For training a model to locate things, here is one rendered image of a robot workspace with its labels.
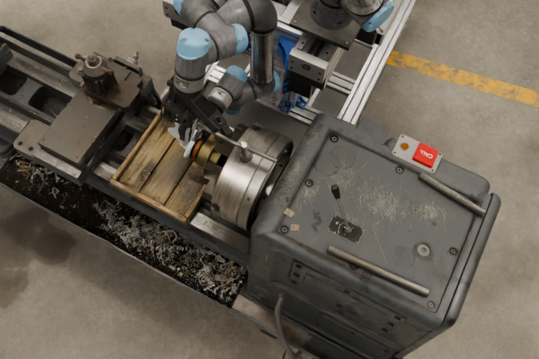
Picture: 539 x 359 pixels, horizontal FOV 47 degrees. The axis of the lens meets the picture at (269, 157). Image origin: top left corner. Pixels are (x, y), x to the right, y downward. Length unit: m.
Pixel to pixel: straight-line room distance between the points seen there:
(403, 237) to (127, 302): 1.58
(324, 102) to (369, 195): 1.40
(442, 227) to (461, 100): 1.84
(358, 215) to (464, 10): 2.38
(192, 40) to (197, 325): 1.69
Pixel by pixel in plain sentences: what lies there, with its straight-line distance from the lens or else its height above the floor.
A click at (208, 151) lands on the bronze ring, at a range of 1.91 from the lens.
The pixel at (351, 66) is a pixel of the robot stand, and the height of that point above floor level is 0.21.
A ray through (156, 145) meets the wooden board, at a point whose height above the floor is 0.89.
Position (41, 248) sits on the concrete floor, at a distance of 3.11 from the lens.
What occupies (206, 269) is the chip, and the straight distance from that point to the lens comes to 2.32.
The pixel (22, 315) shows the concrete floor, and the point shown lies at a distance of 3.04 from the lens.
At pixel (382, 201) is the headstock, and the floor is 1.25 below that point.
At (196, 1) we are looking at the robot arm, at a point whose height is 1.60.
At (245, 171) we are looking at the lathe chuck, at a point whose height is 1.23.
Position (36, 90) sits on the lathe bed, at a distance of 2.47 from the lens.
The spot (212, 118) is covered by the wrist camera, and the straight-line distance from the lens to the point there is 1.58.
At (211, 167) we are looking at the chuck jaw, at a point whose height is 1.11.
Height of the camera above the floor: 2.82
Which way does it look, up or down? 64 degrees down
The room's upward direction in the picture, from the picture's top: 6 degrees clockwise
